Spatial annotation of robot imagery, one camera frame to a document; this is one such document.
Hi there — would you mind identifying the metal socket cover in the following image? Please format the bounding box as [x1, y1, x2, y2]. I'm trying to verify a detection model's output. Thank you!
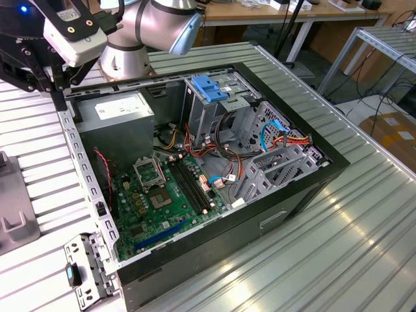
[132, 157, 166, 192]

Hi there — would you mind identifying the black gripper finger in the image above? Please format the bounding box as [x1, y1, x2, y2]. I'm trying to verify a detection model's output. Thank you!
[60, 60, 99, 113]
[19, 42, 65, 113]

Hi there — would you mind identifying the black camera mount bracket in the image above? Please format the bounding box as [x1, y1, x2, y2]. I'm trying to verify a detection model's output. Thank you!
[31, 0, 100, 42]

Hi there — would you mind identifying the blue expansion slot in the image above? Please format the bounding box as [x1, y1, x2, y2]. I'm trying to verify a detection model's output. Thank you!
[133, 219, 189, 251]

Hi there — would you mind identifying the grey metal disk bay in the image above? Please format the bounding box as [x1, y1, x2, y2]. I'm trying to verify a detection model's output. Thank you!
[232, 100, 331, 209]

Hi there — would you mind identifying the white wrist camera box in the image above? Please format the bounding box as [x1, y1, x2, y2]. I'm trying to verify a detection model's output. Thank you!
[43, 8, 109, 68]

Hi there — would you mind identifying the blue drive cage latch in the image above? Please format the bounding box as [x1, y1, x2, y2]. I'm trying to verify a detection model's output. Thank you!
[191, 75, 230, 102]

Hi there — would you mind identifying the orange red power wire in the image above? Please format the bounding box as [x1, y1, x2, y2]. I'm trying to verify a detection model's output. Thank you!
[272, 133, 313, 148]

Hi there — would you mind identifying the light blue data wire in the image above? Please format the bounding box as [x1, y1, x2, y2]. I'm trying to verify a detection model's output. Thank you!
[207, 175, 226, 189]

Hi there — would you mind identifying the red black twisted wire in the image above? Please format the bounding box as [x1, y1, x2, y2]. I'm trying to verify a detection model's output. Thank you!
[93, 148, 114, 209]

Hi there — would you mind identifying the black RAM slot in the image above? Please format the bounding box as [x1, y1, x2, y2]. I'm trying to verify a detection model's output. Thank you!
[168, 155, 209, 216]
[177, 154, 215, 209]

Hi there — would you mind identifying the grey parts rack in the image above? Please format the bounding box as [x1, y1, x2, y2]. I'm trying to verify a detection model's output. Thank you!
[0, 150, 42, 257]

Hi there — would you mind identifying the CPU socket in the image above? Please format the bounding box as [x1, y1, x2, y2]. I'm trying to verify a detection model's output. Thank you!
[146, 187, 174, 211]

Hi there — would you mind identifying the brown cardboard box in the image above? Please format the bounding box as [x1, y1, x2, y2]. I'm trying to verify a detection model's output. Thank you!
[358, 111, 416, 165]

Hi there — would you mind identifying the black sleeved cable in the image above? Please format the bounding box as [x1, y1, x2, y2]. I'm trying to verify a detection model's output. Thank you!
[214, 110, 242, 157]

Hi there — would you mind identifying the hinged metal slot retainer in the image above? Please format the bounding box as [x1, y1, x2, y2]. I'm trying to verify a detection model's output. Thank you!
[63, 231, 122, 310]

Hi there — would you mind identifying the yellow black wire bundle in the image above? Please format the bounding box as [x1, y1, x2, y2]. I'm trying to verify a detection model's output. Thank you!
[161, 124, 180, 151]

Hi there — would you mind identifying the metal slat side table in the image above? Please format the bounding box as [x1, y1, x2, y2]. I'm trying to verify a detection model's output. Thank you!
[317, 25, 416, 96]

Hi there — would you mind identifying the black open PC case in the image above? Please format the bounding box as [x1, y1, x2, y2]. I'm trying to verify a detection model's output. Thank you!
[57, 61, 351, 311]

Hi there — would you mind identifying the green motherboard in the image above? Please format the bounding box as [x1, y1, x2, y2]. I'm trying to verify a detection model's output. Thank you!
[110, 155, 235, 263]

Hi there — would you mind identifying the wooden top desk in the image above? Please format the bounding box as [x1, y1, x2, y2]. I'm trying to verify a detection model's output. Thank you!
[194, 0, 395, 64]

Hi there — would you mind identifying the grey optical drive cage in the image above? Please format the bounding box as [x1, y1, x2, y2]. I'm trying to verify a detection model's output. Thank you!
[180, 71, 261, 147]

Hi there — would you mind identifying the grey power supply unit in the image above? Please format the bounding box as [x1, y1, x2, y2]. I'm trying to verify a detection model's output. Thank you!
[73, 90, 156, 170]

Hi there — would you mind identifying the red orange wire bundle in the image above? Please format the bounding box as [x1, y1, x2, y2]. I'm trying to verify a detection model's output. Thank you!
[181, 122, 244, 183]

